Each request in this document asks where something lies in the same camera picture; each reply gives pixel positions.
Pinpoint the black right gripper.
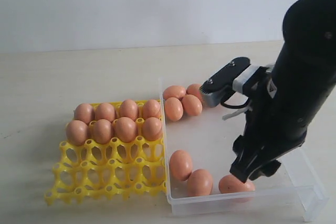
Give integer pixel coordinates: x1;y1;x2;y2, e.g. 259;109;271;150
229;77;307;183

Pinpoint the brown egg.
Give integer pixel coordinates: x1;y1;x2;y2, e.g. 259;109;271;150
186;83;203;102
218;174;255;194
163;85;186;100
169;150;193;182
182;94;203;116
142;117;163;141
187;169;213;197

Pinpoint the brown egg front bottom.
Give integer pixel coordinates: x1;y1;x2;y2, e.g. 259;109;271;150
187;169;213;197

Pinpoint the brown egg column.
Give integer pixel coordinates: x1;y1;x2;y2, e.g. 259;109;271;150
164;97;184;122

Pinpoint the brown egg placed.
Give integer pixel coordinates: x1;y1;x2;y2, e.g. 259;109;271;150
95;102;116;122
73;103;95;124
142;99;161;120
66;120;90;146
93;119;113;144
119;99;139;121
114;117;138;143

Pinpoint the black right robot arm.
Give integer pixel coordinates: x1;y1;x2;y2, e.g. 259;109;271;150
230;0;335;182

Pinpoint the clear plastic container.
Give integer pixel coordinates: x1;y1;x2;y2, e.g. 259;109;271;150
159;77;331;222

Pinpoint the yellow plastic egg tray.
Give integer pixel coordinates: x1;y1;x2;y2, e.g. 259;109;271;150
43;99;167;206

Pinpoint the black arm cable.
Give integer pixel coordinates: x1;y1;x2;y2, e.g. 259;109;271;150
219;90;253;111

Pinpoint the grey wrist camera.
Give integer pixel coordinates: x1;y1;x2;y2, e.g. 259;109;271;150
199;57;250;109

